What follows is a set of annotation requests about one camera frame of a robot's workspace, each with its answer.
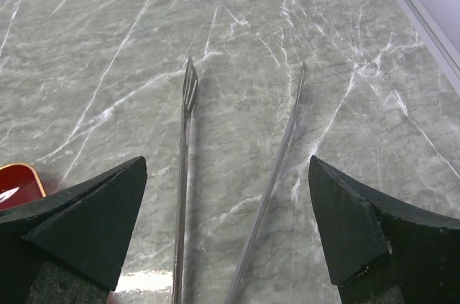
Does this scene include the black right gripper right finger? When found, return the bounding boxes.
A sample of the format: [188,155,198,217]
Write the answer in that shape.
[308,157,459,303]

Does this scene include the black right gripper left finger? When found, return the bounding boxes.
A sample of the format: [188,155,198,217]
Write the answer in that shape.
[1,157,147,303]

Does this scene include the silver metal tongs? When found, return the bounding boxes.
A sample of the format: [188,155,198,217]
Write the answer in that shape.
[171,57,307,303]

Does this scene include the red serving tray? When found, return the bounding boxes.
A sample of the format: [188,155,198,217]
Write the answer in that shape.
[0,162,46,211]

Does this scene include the aluminium table edge rail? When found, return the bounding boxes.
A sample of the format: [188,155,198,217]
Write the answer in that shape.
[397,0,459,92]

